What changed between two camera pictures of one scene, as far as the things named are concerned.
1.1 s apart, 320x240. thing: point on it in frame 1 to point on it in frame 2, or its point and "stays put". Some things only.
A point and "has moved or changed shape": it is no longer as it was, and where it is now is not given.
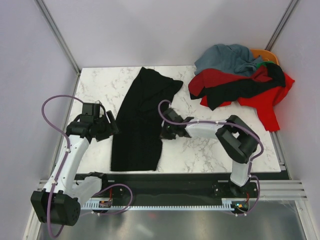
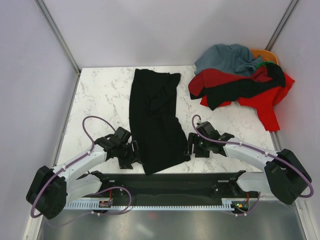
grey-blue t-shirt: x=232 y=58 stays put
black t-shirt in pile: x=219 y=93 stays put
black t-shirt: x=137 y=146 has moved or changed shape
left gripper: x=111 y=128 to x=134 y=156
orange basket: x=264 y=54 stays put
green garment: x=264 y=63 stays put
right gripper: x=164 y=135 to x=201 y=154
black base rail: x=172 y=187 stays put
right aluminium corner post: x=281 y=24 stays put
